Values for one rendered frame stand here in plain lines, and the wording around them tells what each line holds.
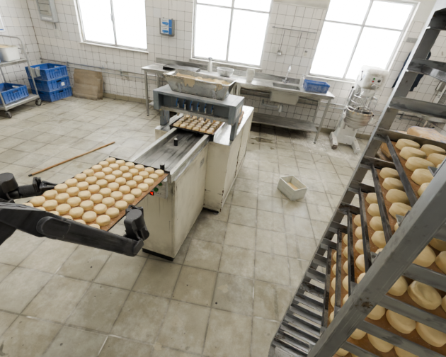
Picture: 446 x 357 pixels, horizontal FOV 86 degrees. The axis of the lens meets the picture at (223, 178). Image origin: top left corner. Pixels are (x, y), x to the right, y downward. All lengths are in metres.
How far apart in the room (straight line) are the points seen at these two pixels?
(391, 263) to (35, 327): 1.98
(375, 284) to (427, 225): 0.14
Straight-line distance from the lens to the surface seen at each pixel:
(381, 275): 0.48
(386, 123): 0.82
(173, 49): 5.44
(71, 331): 2.01
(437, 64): 0.81
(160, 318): 1.92
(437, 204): 0.41
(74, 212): 1.13
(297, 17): 5.17
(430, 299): 0.63
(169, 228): 1.84
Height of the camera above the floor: 1.71
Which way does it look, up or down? 33 degrees down
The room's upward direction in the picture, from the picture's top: 8 degrees clockwise
